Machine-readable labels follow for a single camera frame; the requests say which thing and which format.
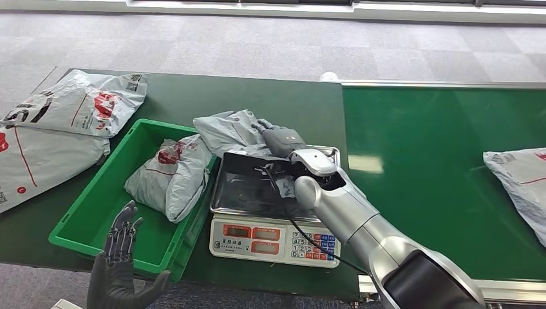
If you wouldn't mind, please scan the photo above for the black cable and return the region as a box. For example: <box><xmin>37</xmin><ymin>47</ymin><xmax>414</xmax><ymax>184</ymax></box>
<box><xmin>256</xmin><ymin>164</ymin><xmax>370</xmax><ymax>276</ymax></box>

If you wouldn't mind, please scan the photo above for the grey courier bag red line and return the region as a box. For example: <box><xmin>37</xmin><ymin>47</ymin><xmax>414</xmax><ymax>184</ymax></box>
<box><xmin>482</xmin><ymin>147</ymin><xmax>546</xmax><ymax>248</ymax></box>

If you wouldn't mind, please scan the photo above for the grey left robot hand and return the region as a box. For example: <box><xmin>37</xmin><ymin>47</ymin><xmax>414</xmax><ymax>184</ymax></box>
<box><xmin>86</xmin><ymin>200</ymin><xmax>171</xmax><ymax>309</ymax></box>

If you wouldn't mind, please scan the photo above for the plain grey courier bag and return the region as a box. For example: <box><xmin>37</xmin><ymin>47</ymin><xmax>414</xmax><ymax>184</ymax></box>
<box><xmin>193</xmin><ymin>109</ymin><xmax>297</xmax><ymax>199</ymax></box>

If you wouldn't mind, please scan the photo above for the green plastic bin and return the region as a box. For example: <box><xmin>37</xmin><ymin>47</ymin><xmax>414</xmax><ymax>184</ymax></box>
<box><xmin>48</xmin><ymin>118</ymin><xmax>223</xmax><ymax>285</ymax></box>

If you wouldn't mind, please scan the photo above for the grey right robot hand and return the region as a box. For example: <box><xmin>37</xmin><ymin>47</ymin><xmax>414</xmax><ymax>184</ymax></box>
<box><xmin>251</xmin><ymin>119</ymin><xmax>308</xmax><ymax>160</ymax></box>

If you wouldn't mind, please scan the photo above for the white electronic weighing scale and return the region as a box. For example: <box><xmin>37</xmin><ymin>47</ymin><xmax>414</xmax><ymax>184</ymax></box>
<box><xmin>209</xmin><ymin>145</ymin><xmax>342</xmax><ymax>270</ymax></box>

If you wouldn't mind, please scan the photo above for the grey courier bag red print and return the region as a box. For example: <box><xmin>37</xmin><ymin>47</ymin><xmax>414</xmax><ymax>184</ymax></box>
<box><xmin>124</xmin><ymin>133</ymin><xmax>214</xmax><ymax>225</ymax></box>

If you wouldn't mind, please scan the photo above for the large white courier bag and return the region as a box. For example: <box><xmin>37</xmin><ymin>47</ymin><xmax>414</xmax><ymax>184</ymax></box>
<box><xmin>0</xmin><ymin>126</ymin><xmax>111</xmax><ymax>214</ymax></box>

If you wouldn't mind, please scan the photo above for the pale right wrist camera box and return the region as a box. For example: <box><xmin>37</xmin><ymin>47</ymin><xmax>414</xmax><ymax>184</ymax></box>
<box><xmin>290</xmin><ymin>147</ymin><xmax>338</xmax><ymax>178</ymax></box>

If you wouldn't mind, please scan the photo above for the grey courier bag black lettering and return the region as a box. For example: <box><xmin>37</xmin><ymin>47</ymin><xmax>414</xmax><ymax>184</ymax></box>
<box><xmin>0</xmin><ymin>69</ymin><xmax>149</xmax><ymax>138</ymax></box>

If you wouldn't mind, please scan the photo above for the green conveyor belt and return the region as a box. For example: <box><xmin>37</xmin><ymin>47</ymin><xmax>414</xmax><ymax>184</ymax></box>
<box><xmin>337</xmin><ymin>80</ymin><xmax>546</xmax><ymax>304</ymax></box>

